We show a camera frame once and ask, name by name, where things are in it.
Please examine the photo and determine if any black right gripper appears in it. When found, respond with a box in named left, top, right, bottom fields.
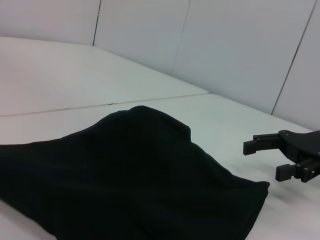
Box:
left=242, top=129, right=320, bottom=184

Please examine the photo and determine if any black t-shirt with FREE print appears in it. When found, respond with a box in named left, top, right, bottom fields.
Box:
left=0, top=105, right=272, bottom=240

